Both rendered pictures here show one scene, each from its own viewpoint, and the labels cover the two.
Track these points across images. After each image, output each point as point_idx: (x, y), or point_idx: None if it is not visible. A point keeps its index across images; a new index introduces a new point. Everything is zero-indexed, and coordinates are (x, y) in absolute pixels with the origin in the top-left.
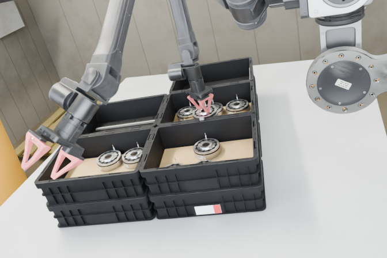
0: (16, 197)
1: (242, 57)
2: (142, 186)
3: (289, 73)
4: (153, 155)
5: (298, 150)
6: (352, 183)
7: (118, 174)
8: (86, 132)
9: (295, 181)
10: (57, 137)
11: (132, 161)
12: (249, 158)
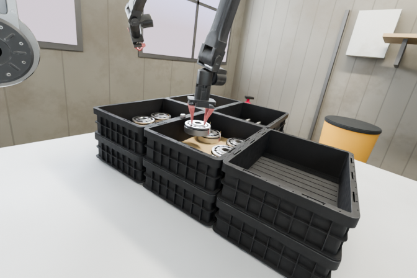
0: None
1: (357, 206)
2: None
3: None
4: (180, 110)
5: (108, 216)
6: (10, 207)
7: (172, 96)
8: (260, 117)
9: (86, 184)
10: (128, 27)
11: None
12: (99, 106)
